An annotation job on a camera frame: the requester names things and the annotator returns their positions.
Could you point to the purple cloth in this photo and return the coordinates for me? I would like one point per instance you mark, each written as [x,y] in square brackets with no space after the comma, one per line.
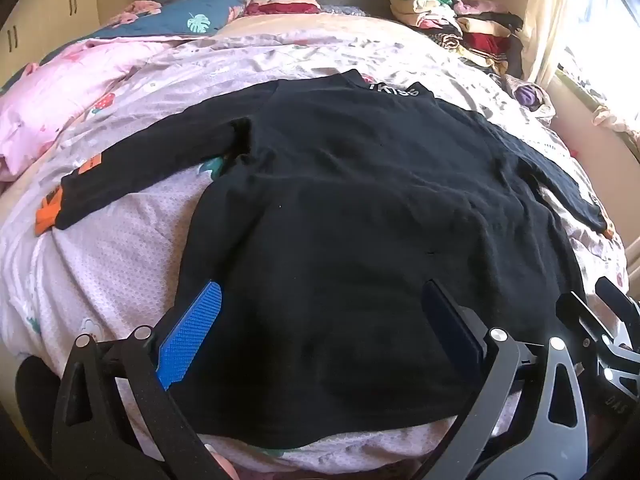
[527,95]

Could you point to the red cloth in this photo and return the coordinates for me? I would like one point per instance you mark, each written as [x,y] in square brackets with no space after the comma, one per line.
[285,8]

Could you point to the person's left hand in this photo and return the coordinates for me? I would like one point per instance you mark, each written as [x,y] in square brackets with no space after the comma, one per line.
[224,465]

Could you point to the black long-sleeved shirt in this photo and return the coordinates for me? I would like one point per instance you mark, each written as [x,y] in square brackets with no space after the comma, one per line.
[350,185]

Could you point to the window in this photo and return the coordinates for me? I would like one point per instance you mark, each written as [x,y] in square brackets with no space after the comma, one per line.
[610,35]

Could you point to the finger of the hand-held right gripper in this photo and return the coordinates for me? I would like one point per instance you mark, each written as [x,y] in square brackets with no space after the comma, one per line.
[580,317]
[615,297]

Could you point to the blue floral quilt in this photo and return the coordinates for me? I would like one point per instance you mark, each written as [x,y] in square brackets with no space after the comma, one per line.
[165,15]

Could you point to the cream curtain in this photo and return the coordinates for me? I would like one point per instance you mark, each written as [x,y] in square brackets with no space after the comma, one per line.
[550,10]

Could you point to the pink quilt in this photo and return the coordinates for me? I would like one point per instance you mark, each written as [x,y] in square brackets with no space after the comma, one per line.
[50,110]

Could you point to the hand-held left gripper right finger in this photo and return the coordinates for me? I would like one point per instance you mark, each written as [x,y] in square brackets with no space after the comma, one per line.
[450,332]

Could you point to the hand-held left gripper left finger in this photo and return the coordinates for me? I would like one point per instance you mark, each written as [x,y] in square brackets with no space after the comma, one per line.
[192,332]

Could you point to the pink strawberry print bed sheet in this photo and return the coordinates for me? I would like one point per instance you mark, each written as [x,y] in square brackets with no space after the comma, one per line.
[125,260]

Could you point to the pale pink cloth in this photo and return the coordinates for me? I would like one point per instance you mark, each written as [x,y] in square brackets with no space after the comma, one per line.
[612,117]

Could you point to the cream wardrobe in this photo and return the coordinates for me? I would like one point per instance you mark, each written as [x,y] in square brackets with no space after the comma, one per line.
[50,10]

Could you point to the pile of folded clothes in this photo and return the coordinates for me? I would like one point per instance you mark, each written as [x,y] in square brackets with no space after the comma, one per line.
[450,15]

